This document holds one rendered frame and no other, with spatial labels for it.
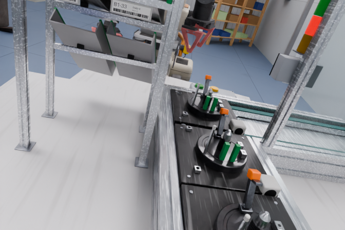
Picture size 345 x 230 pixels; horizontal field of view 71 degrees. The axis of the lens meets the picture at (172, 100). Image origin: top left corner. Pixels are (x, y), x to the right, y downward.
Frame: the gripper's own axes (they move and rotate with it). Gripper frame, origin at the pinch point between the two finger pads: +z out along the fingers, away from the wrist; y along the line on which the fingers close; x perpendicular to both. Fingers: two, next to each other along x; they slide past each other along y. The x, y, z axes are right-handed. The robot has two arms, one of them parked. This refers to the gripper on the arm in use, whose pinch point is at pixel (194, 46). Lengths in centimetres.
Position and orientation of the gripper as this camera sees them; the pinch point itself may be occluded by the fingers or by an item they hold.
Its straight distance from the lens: 81.8
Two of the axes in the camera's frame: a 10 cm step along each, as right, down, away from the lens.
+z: -1.8, 8.6, 4.7
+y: 4.2, -3.7, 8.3
